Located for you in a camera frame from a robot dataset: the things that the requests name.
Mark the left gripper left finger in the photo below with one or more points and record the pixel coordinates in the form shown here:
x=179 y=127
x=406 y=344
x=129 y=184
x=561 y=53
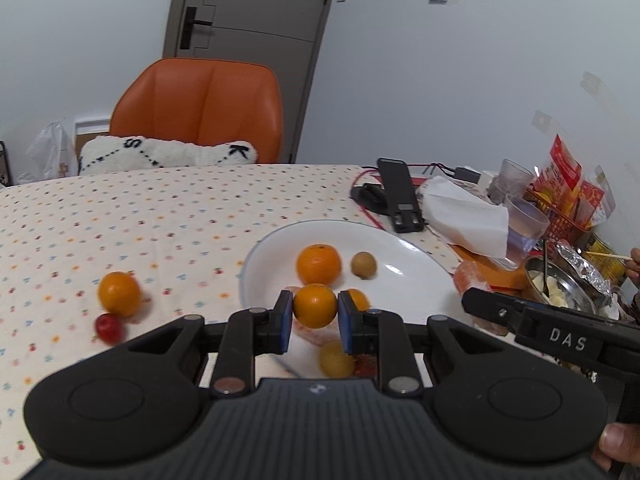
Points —
x=246 y=335

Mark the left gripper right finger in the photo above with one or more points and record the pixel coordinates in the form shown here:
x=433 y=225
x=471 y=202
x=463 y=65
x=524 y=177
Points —
x=384 y=336

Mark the peeled pomelo segment long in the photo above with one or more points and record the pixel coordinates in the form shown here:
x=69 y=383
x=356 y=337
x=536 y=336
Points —
x=318 y=337

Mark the brown kiwi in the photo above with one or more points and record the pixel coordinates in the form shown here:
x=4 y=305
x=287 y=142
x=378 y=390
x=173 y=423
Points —
x=334 y=362
x=364 y=265

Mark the small orange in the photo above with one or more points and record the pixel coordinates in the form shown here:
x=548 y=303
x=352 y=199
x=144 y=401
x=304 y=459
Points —
x=359 y=299
x=315 y=306

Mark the large orange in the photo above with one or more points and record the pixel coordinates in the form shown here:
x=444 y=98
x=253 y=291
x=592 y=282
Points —
x=120 y=294
x=318 y=264

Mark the red plum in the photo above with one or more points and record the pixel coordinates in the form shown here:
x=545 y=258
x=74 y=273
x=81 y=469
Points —
x=109 y=329
x=364 y=366

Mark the peeled pomelo segment round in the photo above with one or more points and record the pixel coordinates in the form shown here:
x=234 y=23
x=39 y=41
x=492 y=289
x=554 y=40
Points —
x=466 y=276

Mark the person left hand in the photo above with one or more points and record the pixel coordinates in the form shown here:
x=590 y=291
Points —
x=633 y=266

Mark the person right hand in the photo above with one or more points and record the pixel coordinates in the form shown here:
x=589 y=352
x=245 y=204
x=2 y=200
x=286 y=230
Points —
x=618 y=443

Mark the white plate blue rim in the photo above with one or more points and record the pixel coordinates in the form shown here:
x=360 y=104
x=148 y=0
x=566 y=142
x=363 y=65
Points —
x=393 y=274

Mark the aluminium foil wrap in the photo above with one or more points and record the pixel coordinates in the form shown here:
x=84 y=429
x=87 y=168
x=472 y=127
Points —
x=583 y=272

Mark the steel bowl with food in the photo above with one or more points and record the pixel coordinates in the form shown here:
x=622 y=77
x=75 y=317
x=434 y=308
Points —
x=564 y=292

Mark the black phone on stand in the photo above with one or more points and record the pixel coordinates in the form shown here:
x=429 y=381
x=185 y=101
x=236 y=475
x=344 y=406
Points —
x=402 y=204

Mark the white tissue paper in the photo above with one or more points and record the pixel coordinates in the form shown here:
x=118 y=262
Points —
x=463 y=219

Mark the red snack packets basket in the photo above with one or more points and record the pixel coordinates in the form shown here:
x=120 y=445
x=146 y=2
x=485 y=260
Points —
x=574 y=201

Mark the clear plastic cup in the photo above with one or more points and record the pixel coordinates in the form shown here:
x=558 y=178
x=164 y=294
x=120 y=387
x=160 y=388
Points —
x=527 y=225

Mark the floral tablecloth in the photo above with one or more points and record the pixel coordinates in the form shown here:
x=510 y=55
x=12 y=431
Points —
x=183 y=233

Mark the white black fuzzy cushion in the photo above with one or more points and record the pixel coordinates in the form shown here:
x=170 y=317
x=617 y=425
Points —
x=107 y=154

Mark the orange leather chair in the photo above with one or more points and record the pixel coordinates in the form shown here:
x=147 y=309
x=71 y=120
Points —
x=204 y=102

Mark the grey door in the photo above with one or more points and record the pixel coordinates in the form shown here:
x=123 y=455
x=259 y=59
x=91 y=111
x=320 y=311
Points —
x=284 y=35

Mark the clear plastic bag by wall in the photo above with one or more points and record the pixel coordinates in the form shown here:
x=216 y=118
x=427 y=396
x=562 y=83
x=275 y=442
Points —
x=53 y=154

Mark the black door handle lock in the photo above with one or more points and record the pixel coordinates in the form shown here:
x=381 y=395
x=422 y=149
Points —
x=189 y=22

